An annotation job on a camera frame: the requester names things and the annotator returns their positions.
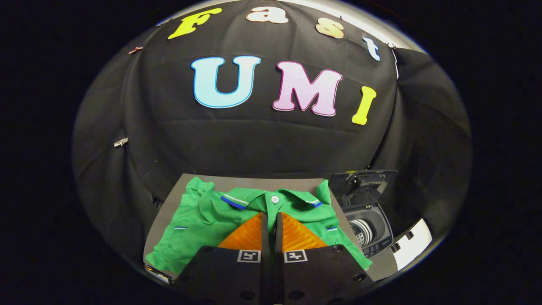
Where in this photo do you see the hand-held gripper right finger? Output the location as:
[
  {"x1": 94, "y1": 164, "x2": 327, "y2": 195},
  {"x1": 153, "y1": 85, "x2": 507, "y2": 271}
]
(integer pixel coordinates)
[{"x1": 273, "y1": 212, "x2": 375, "y2": 305}]

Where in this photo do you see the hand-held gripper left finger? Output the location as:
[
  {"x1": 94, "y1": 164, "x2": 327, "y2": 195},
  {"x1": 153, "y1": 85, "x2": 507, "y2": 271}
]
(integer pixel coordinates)
[{"x1": 171, "y1": 212, "x2": 271, "y2": 305}]

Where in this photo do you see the dark transparent washing machine lid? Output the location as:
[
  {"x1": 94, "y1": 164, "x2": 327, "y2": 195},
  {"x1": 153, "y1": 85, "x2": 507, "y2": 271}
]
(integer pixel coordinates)
[{"x1": 329, "y1": 169, "x2": 398, "y2": 208}]

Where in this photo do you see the green polo shirt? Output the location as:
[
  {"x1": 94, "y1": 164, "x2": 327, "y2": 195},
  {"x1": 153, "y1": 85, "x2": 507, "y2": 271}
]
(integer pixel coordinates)
[{"x1": 145, "y1": 177, "x2": 373, "y2": 275}]

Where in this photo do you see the grey washing machine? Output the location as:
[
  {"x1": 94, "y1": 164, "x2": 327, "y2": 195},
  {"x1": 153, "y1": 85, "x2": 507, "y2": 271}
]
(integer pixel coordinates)
[{"x1": 341, "y1": 202, "x2": 398, "y2": 280}]

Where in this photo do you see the black backdrop cloth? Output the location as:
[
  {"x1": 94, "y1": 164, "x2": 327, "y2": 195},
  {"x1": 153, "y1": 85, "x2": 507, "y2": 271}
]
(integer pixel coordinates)
[{"x1": 71, "y1": 0, "x2": 473, "y2": 272}]

